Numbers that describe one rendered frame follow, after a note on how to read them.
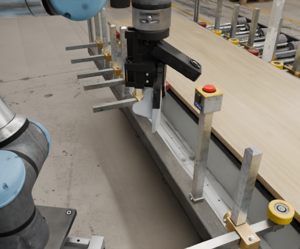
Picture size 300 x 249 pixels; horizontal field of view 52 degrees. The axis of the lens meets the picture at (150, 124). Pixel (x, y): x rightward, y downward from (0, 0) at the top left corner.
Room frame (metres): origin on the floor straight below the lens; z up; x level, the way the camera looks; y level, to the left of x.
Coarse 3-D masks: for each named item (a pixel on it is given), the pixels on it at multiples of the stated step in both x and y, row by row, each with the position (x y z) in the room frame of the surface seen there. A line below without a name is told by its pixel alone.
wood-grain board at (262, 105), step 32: (192, 32) 2.60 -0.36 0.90; (224, 64) 1.91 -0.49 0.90; (256, 64) 1.91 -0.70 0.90; (192, 96) 1.47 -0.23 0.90; (224, 96) 1.47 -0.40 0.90; (256, 96) 1.47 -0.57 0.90; (288, 96) 1.47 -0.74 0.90; (224, 128) 1.17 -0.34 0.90; (256, 128) 1.17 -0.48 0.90; (288, 128) 1.17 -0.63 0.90; (288, 160) 0.95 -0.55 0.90; (288, 192) 0.77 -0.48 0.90
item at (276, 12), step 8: (280, 0) 2.01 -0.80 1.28; (272, 8) 2.05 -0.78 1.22; (280, 8) 2.02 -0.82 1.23; (272, 16) 2.03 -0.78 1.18; (280, 16) 2.02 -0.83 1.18; (272, 24) 2.02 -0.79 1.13; (272, 32) 2.01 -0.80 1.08; (272, 40) 2.02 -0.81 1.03; (264, 48) 2.04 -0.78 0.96; (272, 48) 2.02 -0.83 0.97; (264, 56) 2.03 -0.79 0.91
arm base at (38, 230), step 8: (32, 216) 0.47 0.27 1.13; (40, 216) 0.50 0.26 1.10; (24, 224) 0.45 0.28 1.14; (32, 224) 0.46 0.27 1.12; (40, 224) 0.48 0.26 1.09; (8, 232) 0.43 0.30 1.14; (16, 232) 0.43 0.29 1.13; (24, 232) 0.44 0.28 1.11; (32, 232) 0.45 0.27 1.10; (40, 232) 0.47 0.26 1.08; (48, 232) 0.49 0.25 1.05; (0, 240) 0.42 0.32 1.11; (8, 240) 0.43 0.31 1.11; (16, 240) 0.43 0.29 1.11; (24, 240) 0.44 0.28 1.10; (32, 240) 0.44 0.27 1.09; (40, 240) 0.46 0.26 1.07; (0, 248) 0.42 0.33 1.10; (8, 248) 0.42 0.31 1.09; (16, 248) 0.42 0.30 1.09; (24, 248) 0.44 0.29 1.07; (32, 248) 0.44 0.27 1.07; (40, 248) 0.45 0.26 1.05
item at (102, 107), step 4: (152, 96) 1.60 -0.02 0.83; (164, 96) 1.62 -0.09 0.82; (120, 100) 1.55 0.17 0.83; (124, 100) 1.55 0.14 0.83; (128, 100) 1.55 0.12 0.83; (132, 100) 1.55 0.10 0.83; (136, 100) 1.56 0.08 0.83; (152, 100) 1.59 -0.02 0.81; (100, 104) 1.51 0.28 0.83; (104, 104) 1.51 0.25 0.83; (108, 104) 1.51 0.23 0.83; (112, 104) 1.51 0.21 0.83; (116, 104) 1.51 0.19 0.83; (120, 104) 1.52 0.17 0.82; (124, 104) 1.53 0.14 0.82; (128, 104) 1.54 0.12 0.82; (132, 104) 1.55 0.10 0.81; (92, 108) 1.48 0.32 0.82; (96, 108) 1.47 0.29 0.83; (100, 108) 1.48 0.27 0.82; (104, 108) 1.49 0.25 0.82; (108, 108) 1.50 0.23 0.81; (112, 108) 1.50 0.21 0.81; (116, 108) 1.51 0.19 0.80
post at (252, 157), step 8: (248, 152) 0.68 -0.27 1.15; (256, 152) 0.67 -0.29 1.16; (248, 160) 0.67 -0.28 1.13; (256, 160) 0.67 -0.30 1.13; (248, 168) 0.67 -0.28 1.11; (256, 168) 0.67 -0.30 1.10; (240, 176) 0.69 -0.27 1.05; (248, 176) 0.66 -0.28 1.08; (256, 176) 0.67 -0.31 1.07; (240, 184) 0.68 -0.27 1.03; (248, 184) 0.67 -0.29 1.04; (240, 192) 0.67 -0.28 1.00; (248, 192) 0.67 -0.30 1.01; (240, 200) 0.67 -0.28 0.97; (248, 200) 0.67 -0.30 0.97; (232, 208) 0.69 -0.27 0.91; (240, 208) 0.66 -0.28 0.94; (248, 208) 0.67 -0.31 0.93; (232, 216) 0.68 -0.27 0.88; (240, 216) 0.67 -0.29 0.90; (240, 224) 0.67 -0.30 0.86; (232, 248) 0.66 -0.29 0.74
